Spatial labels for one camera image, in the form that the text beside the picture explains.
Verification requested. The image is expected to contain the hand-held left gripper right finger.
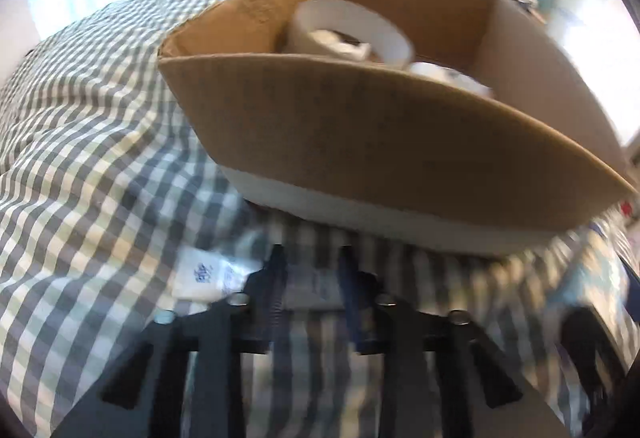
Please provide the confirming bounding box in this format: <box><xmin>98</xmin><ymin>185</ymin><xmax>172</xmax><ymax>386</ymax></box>
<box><xmin>337</xmin><ymin>245</ymin><xmax>572</xmax><ymax>438</ymax></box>

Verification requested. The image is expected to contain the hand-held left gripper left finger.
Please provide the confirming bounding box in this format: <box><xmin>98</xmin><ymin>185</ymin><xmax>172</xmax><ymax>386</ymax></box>
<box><xmin>50</xmin><ymin>244</ymin><xmax>288</xmax><ymax>438</ymax></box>

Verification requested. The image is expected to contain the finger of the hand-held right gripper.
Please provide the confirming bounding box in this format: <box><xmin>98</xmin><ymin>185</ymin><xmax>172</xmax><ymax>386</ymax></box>
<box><xmin>559</xmin><ymin>305</ymin><xmax>633</xmax><ymax>438</ymax></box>

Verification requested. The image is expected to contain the white blue printed packet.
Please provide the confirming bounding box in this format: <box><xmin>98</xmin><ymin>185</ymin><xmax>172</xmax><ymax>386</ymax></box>
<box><xmin>174</xmin><ymin>245</ymin><xmax>346</xmax><ymax>313</ymax></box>

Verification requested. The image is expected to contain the cardboard box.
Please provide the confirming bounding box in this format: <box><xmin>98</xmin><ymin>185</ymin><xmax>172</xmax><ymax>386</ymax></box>
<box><xmin>157</xmin><ymin>0</ymin><xmax>640</xmax><ymax>259</ymax></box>

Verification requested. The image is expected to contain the white bottle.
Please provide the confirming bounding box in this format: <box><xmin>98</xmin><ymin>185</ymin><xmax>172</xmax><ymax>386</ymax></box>
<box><xmin>407</xmin><ymin>62</ymin><xmax>496</xmax><ymax>96</ymax></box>

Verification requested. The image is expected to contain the white lace cloth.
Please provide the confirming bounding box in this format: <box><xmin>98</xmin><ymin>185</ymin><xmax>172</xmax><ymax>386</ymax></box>
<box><xmin>306</xmin><ymin>28</ymin><xmax>374</xmax><ymax>61</ymax></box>

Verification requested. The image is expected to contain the checkered blanket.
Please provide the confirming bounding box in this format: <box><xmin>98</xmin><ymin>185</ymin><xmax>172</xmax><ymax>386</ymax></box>
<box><xmin>0</xmin><ymin>0</ymin><xmax>632</xmax><ymax>438</ymax></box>

